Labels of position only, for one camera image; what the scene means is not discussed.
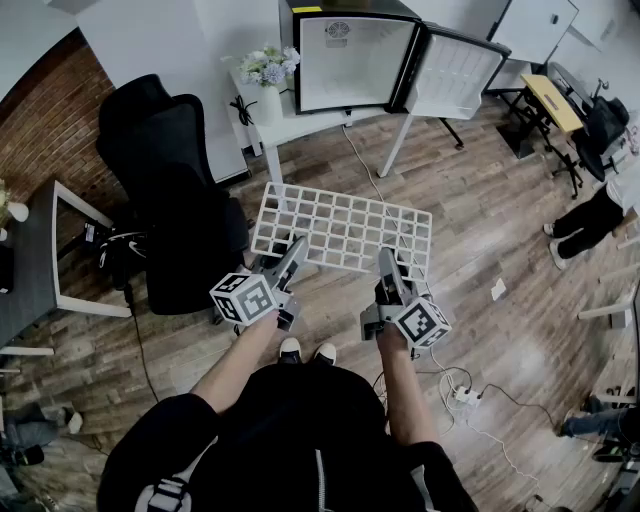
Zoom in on white refrigerator with open door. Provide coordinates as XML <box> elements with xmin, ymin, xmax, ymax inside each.
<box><xmin>399</xmin><ymin>20</ymin><xmax>512</xmax><ymax>121</ymax></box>

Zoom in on dark desk with white frame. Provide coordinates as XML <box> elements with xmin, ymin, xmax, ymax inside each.
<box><xmin>0</xmin><ymin>178</ymin><xmax>132</xmax><ymax>357</ymax></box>

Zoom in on white table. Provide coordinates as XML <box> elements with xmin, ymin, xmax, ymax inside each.
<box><xmin>228</xmin><ymin>68</ymin><xmax>417</xmax><ymax>184</ymax></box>

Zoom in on white and blue flower bouquet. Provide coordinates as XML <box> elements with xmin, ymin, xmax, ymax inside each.
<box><xmin>221</xmin><ymin>43</ymin><xmax>302</xmax><ymax>89</ymax></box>

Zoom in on black floor cable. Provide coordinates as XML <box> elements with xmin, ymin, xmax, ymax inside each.
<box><xmin>477</xmin><ymin>382</ymin><xmax>567</xmax><ymax>437</ymax></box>
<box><xmin>123</xmin><ymin>284</ymin><xmax>162</xmax><ymax>404</ymax></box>

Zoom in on person's left forearm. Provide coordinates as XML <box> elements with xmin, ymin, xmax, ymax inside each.
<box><xmin>189</xmin><ymin>308</ymin><xmax>280</xmax><ymax>416</ymax></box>

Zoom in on black mini fridge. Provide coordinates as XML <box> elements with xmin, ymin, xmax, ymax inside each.
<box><xmin>278</xmin><ymin>0</ymin><xmax>426</xmax><ymax>117</ymax></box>

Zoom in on white wooden furniture legs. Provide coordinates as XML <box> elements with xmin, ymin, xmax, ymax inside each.
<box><xmin>576</xmin><ymin>238</ymin><xmax>640</xmax><ymax>332</ymax></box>

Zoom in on white board panel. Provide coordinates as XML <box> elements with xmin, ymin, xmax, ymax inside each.
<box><xmin>486</xmin><ymin>0</ymin><xmax>581</xmax><ymax>65</ymax></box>

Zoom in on white flower vase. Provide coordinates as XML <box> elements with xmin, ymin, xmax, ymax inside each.
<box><xmin>253</xmin><ymin>83</ymin><xmax>285</xmax><ymax>127</ymax></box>

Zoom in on grey chest strap buckle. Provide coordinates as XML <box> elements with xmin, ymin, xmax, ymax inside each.
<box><xmin>133</xmin><ymin>474</ymin><xmax>195</xmax><ymax>512</ymax></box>

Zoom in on person's right forearm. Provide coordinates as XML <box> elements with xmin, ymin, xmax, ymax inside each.
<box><xmin>374</xmin><ymin>327</ymin><xmax>442</xmax><ymax>447</ymax></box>

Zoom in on thin white cable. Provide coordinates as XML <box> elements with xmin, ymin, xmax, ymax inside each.
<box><xmin>438</xmin><ymin>370</ymin><xmax>545</xmax><ymax>485</ymax></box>

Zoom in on black office chair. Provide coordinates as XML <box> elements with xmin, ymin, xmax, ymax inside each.
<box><xmin>568</xmin><ymin>93</ymin><xmax>632</xmax><ymax>184</ymax></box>
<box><xmin>96</xmin><ymin>73</ymin><xmax>251</xmax><ymax>317</ymax></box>

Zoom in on person's black jacket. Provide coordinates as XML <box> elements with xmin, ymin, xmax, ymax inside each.
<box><xmin>97</xmin><ymin>363</ymin><xmax>481</xmax><ymax>512</ymax></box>

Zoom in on yellow top folding table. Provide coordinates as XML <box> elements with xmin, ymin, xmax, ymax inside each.
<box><xmin>494</xmin><ymin>73</ymin><xmax>587</xmax><ymax>201</ymax></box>

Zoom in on black bag with white stripes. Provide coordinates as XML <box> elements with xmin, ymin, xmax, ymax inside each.
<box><xmin>96</xmin><ymin>225</ymin><xmax>150</xmax><ymax>292</ymax></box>

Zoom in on black cable bundle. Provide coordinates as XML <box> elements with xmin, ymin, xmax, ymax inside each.
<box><xmin>229</xmin><ymin>94</ymin><xmax>259</xmax><ymax>127</ymax></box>

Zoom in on person's left shoe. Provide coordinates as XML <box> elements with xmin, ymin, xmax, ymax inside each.
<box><xmin>278</xmin><ymin>336</ymin><xmax>302</xmax><ymax>366</ymax></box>

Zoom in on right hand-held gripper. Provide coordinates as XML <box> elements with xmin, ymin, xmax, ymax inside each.
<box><xmin>359</xmin><ymin>246</ymin><xmax>452</xmax><ymax>350</ymax></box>

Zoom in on white wire grid shelf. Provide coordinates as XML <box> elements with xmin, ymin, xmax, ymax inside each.
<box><xmin>249</xmin><ymin>181</ymin><xmax>433</xmax><ymax>281</ymax></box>

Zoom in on white power cable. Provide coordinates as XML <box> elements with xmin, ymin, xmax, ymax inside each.
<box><xmin>342</xmin><ymin>123</ymin><xmax>469</xmax><ymax>396</ymax></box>

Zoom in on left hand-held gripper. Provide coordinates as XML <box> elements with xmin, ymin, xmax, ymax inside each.
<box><xmin>208</xmin><ymin>233</ymin><xmax>309</xmax><ymax>333</ymax></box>

